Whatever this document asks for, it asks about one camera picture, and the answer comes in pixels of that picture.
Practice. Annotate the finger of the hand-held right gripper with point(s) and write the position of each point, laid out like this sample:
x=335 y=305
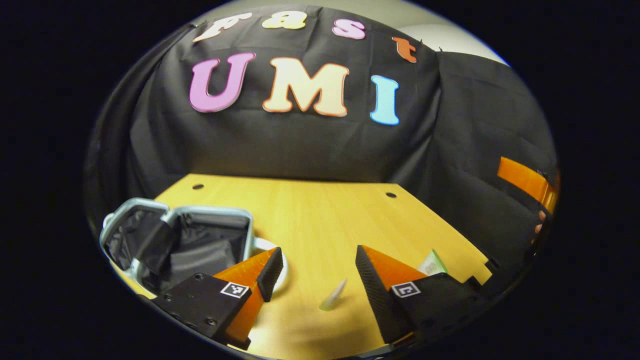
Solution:
x=525 y=180

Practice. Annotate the silver hard-shell suitcase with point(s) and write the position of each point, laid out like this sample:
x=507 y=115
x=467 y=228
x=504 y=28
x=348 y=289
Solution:
x=200 y=240

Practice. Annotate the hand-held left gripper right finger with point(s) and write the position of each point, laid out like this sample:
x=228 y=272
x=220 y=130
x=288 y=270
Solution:
x=377 y=295

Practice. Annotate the white sachet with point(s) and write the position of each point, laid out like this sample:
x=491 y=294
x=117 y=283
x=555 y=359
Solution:
x=334 y=295

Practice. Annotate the green and white packet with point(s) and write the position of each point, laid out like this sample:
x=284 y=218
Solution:
x=432 y=262

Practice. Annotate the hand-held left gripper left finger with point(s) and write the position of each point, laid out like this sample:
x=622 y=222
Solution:
x=271 y=274

